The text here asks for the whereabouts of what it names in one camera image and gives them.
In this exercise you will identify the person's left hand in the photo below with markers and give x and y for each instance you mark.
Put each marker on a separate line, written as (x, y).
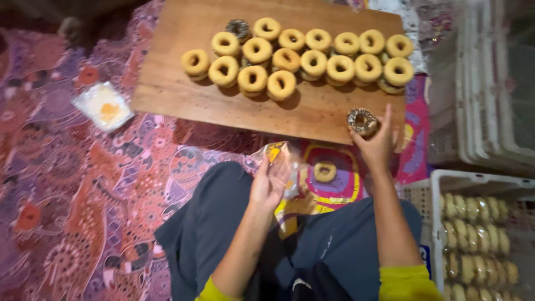
(267, 188)

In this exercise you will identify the chocolate sprinkled donut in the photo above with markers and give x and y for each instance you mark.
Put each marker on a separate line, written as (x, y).
(361, 121)
(238, 28)

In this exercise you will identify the person's right hand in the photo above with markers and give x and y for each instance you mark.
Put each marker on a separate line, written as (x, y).
(378, 148)

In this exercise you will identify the pink yellow patterned mat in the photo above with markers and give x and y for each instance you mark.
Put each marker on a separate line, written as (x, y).
(414, 125)

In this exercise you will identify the purple red patterned cloth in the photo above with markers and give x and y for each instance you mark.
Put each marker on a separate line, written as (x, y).
(83, 200)

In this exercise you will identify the wooden board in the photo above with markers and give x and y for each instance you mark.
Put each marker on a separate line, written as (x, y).
(175, 92)

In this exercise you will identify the white plastic crate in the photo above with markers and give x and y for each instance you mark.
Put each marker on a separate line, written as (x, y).
(428, 188)

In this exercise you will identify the clear plastic bag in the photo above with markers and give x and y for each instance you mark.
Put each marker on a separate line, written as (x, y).
(292, 177)

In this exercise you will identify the yellow long-sleeved shirt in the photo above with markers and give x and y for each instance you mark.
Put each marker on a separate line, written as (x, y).
(407, 286)

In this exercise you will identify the group of plain donuts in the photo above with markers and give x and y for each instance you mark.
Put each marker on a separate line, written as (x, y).
(313, 62)

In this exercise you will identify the single plain donut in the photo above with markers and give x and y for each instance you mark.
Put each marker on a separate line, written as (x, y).
(318, 172)

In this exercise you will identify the dark blue trousers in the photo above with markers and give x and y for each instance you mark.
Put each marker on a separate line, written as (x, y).
(209, 221)

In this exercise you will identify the stack of white crates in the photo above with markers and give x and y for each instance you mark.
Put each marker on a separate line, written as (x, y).
(480, 92)

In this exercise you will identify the pack of clear bags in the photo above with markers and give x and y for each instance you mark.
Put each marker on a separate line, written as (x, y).
(103, 106)

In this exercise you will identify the rows of bagged donuts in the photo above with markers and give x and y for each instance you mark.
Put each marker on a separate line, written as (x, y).
(476, 242)

